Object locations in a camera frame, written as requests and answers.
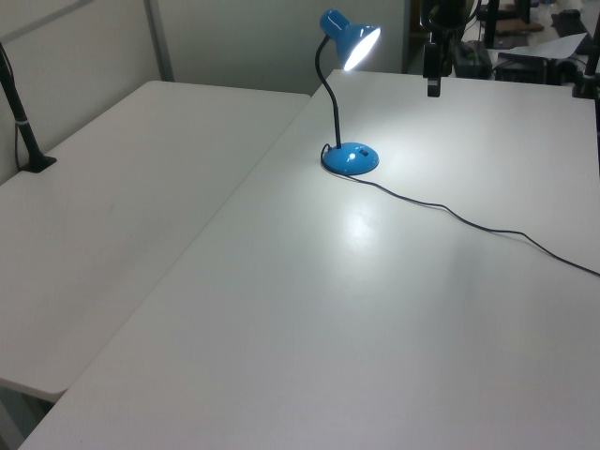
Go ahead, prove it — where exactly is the grey partition frame post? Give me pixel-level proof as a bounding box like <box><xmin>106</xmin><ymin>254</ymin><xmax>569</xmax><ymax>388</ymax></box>
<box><xmin>143</xmin><ymin>0</ymin><xmax>175</xmax><ymax>83</ymax></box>

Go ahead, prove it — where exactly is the blue gooseneck desk lamp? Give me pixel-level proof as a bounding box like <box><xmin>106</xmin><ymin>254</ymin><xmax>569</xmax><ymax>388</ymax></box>
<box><xmin>314</xmin><ymin>7</ymin><xmax>383</xmax><ymax>176</ymax></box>

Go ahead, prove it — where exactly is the black camera stand with band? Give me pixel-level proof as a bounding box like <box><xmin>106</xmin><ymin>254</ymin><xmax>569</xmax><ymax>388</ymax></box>
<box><xmin>0</xmin><ymin>40</ymin><xmax>58</xmax><ymax>175</ymax></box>

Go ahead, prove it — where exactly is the black clamped camera stand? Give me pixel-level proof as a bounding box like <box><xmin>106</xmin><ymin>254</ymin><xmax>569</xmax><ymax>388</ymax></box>
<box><xmin>569</xmin><ymin>0</ymin><xmax>600</xmax><ymax>99</ymax></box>

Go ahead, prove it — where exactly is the white paper sheet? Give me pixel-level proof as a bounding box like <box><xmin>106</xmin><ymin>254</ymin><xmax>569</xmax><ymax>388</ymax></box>
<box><xmin>507</xmin><ymin>32</ymin><xmax>588</xmax><ymax>58</ymax></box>

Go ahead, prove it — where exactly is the black vertical pole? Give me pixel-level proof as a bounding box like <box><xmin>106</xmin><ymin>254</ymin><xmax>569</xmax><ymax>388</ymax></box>
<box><xmin>484</xmin><ymin>0</ymin><xmax>502</xmax><ymax>49</ymax></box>

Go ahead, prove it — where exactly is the black lamp power cord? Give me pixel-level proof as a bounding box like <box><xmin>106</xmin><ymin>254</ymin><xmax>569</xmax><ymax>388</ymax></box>
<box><xmin>320</xmin><ymin>142</ymin><xmax>600</xmax><ymax>278</ymax></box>

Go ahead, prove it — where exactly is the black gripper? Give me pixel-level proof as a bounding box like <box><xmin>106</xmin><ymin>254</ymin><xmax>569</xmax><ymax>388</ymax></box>
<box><xmin>422</xmin><ymin>41</ymin><xmax>444</xmax><ymax>98</ymax></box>

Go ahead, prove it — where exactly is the black low box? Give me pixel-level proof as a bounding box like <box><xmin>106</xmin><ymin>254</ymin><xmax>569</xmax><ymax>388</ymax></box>
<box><xmin>495</xmin><ymin>51</ymin><xmax>583</xmax><ymax>86</ymax></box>

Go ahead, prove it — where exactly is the black equipment case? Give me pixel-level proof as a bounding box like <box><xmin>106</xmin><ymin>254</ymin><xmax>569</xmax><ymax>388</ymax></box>
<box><xmin>451</xmin><ymin>40</ymin><xmax>494</xmax><ymax>80</ymax></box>

